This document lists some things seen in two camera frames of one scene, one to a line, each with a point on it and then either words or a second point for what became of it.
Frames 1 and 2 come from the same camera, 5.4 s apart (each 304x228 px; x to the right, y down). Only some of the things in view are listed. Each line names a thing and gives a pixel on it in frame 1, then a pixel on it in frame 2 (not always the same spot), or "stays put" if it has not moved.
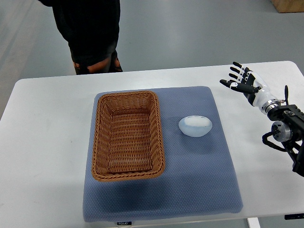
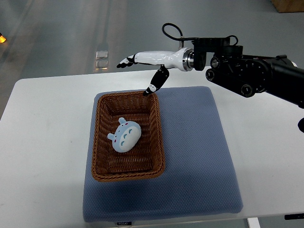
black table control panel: (295, 216) stays put
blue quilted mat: (198, 179) stays put
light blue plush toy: (194, 126) -> (126, 137)
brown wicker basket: (128, 140) stays put
